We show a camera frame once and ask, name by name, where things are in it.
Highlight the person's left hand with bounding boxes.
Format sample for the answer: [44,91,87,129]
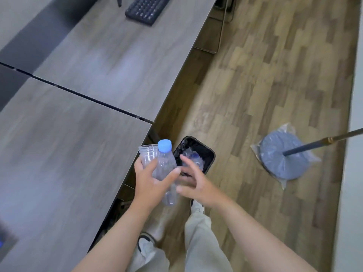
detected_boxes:
[134,158,181,209]

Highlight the person's right hand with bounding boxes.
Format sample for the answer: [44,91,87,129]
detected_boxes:
[176,155,226,209]

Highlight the clear bottle with blue cap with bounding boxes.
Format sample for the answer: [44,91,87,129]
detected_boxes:
[153,139,180,207]

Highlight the stack of clear plastic cups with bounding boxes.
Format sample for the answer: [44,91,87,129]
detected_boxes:
[138,144,159,171]

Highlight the person's left forearm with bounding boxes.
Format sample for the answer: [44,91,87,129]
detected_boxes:
[71,199,161,272]

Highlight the person's right forearm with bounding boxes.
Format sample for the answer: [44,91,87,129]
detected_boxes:
[208,192,319,272]

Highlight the white right shoe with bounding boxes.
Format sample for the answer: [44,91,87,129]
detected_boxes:
[189,198,205,215]

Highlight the white shoe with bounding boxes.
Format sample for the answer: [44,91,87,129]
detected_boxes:
[137,232,159,254]
[189,198,205,215]

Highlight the crumpled clear plastic waste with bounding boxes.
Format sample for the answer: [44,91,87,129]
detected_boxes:
[181,148,205,174]

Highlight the black trash bin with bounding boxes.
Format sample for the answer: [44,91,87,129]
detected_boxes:
[172,135,216,185]

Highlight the beige trousers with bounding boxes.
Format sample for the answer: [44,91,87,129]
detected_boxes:
[125,207,234,272]

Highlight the white left shoe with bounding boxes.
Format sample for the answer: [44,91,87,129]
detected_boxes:
[137,232,159,254]

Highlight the round grey base in plastic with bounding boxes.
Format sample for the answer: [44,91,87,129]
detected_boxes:
[250,123,321,191]

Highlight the dark pole with brass joint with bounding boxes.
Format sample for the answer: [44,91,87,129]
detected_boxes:
[282,128,363,157]

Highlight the black keyboard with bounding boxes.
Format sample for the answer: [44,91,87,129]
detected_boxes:
[125,0,173,26]

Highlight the dark device with blue light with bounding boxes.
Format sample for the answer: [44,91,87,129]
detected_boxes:
[0,217,19,254]

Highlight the metal desk leg frame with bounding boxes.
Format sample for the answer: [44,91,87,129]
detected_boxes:
[193,0,237,55]

